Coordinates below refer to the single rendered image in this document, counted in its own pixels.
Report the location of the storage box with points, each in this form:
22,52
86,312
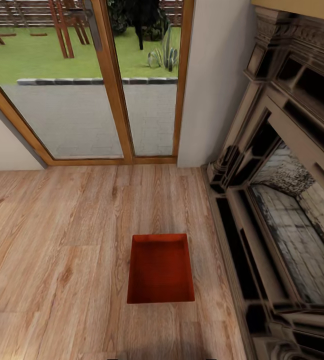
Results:
160,269

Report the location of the door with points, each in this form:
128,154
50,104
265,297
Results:
96,82

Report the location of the wood fireplace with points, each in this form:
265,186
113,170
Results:
266,192

